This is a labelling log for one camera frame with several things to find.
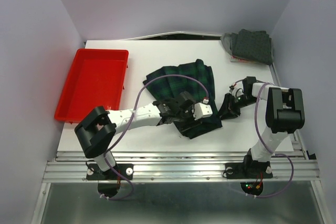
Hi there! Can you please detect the red plastic tray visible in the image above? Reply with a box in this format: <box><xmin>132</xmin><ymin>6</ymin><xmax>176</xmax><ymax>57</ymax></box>
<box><xmin>54</xmin><ymin>48</ymin><xmax>129</xmax><ymax>123</ymax></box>

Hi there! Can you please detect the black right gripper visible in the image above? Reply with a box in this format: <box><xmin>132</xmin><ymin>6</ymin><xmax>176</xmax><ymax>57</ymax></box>
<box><xmin>215</xmin><ymin>92</ymin><xmax>259</xmax><ymax>120</ymax></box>

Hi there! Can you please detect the folded light grey skirt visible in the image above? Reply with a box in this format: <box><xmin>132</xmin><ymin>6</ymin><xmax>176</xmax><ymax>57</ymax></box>
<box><xmin>220</xmin><ymin>33</ymin><xmax>238</xmax><ymax>55</ymax></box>

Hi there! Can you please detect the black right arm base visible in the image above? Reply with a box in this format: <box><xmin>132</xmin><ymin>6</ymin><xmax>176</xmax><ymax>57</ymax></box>
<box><xmin>225</xmin><ymin>161</ymin><xmax>273</xmax><ymax>179</ymax></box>

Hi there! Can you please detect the folded pink patterned skirt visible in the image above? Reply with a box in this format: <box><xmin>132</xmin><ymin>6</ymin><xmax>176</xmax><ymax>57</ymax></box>
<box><xmin>230</xmin><ymin>56</ymin><xmax>257</xmax><ymax>63</ymax></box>

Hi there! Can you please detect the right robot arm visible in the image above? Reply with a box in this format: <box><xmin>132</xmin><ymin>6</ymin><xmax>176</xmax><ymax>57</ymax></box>
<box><xmin>217</xmin><ymin>77</ymin><xmax>305</xmax><ymax>177</ymax></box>

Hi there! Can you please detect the green plaid skirt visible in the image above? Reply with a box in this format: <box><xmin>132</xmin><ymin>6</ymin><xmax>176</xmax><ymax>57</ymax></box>
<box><xmin>143</xmin><ymin>59</ymin><xmax>222</xmax><ymax>139</ymax></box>

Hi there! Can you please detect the grey dotted skirt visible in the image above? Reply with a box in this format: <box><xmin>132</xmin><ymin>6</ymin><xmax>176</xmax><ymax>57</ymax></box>
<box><xmin>230</xmin><ymin>29</ymin><xmax>274</xmax><ymax>65</ymax></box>

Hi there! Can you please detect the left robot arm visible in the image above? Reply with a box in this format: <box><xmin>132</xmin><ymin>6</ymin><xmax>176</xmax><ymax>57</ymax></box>
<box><xmin>75</xmin><ymin>91</ymin><xmax>212</xmax><ymax>179</ymax></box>

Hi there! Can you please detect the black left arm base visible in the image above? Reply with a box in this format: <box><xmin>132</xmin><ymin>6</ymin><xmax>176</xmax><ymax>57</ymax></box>
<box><xmin>86</xmin><ymin>163</ymin><xmax>133</xmax><ymax>181</ymax></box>

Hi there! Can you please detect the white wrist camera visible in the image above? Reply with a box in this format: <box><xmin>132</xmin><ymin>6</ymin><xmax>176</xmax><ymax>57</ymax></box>
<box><xmin>193</xmin><ymin>102</ymin><xmax>213</xmax><ymax>120</ymax></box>
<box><xmin>229</xmin><ymin>83</ymin><xmax>242</xmax><ymax>97</ymax></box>

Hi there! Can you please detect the aluminium frame rail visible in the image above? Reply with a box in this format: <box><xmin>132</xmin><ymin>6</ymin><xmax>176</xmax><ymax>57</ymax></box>
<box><xmin>43</xmin><ymin>151</ymin><xmax>320</xmax><ymax>183</ymax></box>

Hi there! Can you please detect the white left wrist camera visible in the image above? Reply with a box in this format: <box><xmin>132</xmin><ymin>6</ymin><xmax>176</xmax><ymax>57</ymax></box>
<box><xmin>193</xmin><ymin>102</ymin><xmax>213</xmax><ymax>120</ymax></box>

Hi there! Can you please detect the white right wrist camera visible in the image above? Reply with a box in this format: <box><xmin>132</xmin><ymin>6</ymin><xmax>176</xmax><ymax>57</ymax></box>
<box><xmin>229</xmin><ymin>83</ymin><xmax>242</xmax><ymax>97</ymax></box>

